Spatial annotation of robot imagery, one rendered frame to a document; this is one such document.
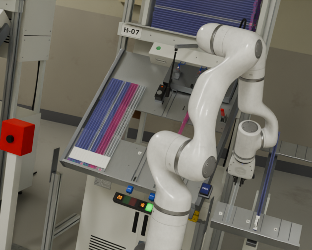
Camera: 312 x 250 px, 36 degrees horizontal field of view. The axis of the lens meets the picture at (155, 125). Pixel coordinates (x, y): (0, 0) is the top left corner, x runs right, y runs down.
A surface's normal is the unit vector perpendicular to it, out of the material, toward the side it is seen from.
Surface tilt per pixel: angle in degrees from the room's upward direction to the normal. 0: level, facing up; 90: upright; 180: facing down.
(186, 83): 47
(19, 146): 90
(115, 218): 90
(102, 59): 90
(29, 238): 0
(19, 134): 90
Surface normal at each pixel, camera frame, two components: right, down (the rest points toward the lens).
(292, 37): -0.13, 0.22
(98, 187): -0.36, 0.16
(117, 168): -0.15, -0.53
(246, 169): -0.27, 0.66
